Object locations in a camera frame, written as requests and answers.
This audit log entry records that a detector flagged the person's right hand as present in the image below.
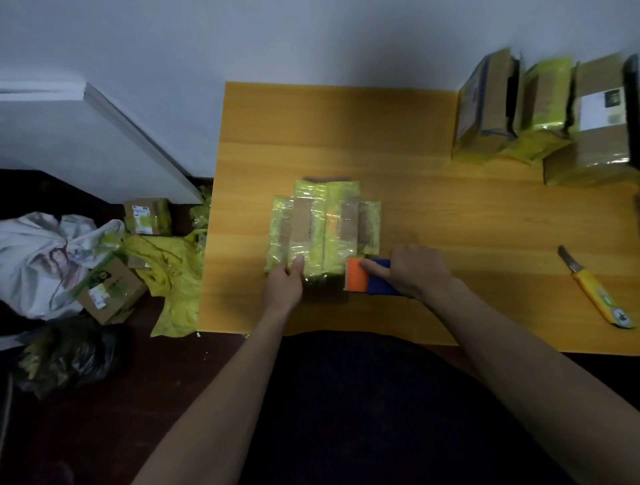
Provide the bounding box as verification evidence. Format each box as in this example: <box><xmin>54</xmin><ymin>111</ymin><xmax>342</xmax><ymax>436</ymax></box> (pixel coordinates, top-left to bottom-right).
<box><xmin>360</xmin><ymin>244</ymin><xmax>455</xmax><ymax>304</ymax></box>

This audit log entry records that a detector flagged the person's left hand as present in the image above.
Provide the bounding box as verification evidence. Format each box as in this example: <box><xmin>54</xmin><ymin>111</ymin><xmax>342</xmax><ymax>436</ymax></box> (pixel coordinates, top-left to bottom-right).
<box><xmin>262</xmin><ymin>255</ymin><xmax>306</xmax><ymax>321</ymax></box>

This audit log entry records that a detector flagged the cardboard parcel with yellow tape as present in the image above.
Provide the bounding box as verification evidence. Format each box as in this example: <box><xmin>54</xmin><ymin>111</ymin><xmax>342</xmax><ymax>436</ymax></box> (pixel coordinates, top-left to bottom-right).
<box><xmin>264</xmin><ymin>177</ymin><xmax>382</xmax><ymax>302</ymax></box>

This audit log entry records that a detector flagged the orange and blue tape dispenser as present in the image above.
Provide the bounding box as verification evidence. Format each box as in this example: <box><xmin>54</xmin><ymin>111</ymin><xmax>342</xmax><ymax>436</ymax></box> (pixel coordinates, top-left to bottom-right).
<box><xmin>342</xmin><ymin>257</ymin><xmax>401</xmax><ymax>296</ymax></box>

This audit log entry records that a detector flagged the person's right forearm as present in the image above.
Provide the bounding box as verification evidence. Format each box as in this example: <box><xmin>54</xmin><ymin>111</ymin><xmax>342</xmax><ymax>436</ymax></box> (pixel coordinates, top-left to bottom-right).
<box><xmin>422</xmin><ymin>276</ymin><xmax>640</xmax><ymax>485</ymax></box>

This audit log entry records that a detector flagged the person's left forearm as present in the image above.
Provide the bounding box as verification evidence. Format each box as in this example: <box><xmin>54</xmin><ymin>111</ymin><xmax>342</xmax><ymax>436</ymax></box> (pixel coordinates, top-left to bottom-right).
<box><xmin>131</xmin><ymin>300</ymin><xmax>302</xmax><ymax>485</ymax></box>

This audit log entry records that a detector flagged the pile of yellow plastic wrap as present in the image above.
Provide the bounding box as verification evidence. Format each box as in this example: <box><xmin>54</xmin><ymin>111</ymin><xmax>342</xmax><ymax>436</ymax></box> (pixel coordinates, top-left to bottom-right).
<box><xmin>119</xmin><ymin>186</ymin><xmax>213</xmax><ymax>338</ymax></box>

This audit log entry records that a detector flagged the small cardboard box white label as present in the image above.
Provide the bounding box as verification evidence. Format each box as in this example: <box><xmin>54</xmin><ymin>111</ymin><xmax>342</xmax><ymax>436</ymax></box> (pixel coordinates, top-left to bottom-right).
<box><xmin>123</xmin><ymin>198</ymin><xmax>174</xmax><ymax>237</ymax></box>

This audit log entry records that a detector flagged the person's dark clothing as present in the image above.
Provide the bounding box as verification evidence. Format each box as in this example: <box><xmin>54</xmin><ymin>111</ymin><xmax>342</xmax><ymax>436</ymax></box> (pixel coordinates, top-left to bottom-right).
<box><xmin>239</xmin><ymin>330</ymin><xmax>578</xmax><ymax>485</ymax></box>

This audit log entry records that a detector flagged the cardboard box with green print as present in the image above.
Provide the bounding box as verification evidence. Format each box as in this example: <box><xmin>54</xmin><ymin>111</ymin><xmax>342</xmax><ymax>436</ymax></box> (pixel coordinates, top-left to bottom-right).
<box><xmin>75</xmin><ymin>255</ymin><xmax>149</xmax><ymax>326</ymax></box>

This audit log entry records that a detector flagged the tall taped cardboard box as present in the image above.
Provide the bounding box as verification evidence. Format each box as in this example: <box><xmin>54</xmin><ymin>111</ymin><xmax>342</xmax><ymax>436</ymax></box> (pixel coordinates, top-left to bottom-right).
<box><xmin>451</xmin><ymin>48</ymin><xmax>524</xmax><ymax>165</ymax></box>

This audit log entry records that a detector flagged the black plastic bag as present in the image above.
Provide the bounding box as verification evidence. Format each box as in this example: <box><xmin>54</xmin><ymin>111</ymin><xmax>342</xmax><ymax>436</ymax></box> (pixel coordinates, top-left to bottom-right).
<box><xmin>12</xmin><ymin>319</ymin><xmax>127</xmax><ymax>398</ymax></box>

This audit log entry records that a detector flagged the white plastic sack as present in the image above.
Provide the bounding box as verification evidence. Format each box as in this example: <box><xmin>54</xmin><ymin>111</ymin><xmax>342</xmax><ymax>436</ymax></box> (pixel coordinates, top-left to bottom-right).
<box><xmin>0</xmin><ymin>212</ymin><xmax>126</xmax><ymax>321</ymax></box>

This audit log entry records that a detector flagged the white leaning board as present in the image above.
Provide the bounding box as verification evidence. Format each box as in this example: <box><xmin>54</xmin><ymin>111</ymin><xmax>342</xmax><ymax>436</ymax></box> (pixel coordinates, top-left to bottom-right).
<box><xmin>0</xmin><ymin>82</ymin><xmax>206</xmax><ymax>206</ymax></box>

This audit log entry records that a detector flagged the yellow wrapped parcel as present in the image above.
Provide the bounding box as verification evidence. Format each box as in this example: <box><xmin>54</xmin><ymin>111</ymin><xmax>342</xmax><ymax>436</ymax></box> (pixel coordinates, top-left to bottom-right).
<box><xmin>500</xmin><ymin>56</ymin><xmax>576</xmax><ymax>166</ymax></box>

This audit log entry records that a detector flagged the large cardboard box white label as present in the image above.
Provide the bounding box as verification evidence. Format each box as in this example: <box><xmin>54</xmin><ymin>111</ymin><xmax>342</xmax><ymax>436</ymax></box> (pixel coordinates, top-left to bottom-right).
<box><xmin>542</xmin><ymin>52</ymin><xmax>640</xmax><ymax>187</ymax></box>

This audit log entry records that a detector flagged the black panel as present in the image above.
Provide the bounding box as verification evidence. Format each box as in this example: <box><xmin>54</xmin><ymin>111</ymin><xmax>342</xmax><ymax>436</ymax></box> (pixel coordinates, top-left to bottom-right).
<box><xmin>624</xmin><ymin>52</ymin><xmax>640</xmax><ymax>172</ymax></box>

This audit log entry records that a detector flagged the yellow handled knife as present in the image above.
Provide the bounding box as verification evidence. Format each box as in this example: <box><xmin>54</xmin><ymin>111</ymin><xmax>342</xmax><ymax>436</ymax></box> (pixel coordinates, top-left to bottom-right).
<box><xmin>557</xmin><ymin>245</ymin><xmax>637</xmax><ymax>330</ymax></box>

